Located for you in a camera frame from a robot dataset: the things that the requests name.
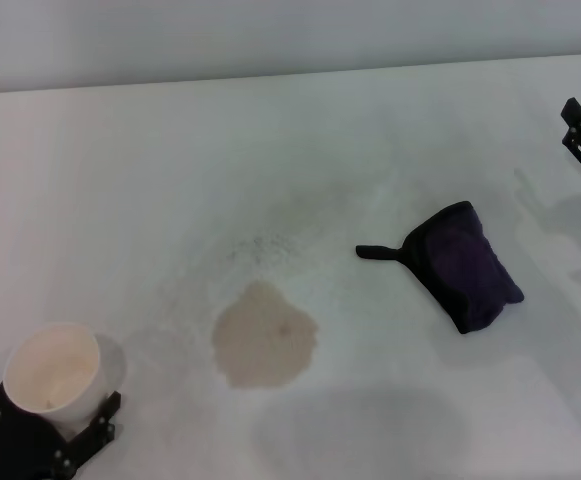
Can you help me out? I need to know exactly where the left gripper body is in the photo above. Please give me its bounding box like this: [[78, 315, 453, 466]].
[[0, 412, 79, 480]]

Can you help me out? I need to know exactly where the white paper cup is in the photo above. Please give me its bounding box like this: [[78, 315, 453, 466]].
[[1, 322, 114, 435]]

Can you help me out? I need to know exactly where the purple rag with black trim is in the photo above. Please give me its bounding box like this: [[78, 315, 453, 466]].
[[355, 200, 526, 336]]

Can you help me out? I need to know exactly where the brown water stain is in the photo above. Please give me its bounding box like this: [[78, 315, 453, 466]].
[[211, 280, 320, 390]]

